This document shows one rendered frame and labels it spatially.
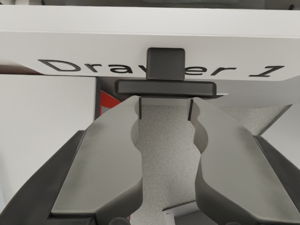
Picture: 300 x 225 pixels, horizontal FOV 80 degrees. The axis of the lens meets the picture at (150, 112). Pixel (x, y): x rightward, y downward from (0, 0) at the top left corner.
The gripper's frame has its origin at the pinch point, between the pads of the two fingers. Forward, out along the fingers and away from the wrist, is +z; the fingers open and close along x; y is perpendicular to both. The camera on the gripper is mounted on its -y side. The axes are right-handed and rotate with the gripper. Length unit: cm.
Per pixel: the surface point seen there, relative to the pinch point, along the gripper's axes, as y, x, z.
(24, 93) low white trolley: 7.1, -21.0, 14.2
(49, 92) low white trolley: 6.9, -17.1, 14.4
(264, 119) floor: 51, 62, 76
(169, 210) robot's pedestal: 93, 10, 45
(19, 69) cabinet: 5.8, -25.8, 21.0
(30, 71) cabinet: 6.2, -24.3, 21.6
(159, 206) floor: 93, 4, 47
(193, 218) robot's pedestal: 90, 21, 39
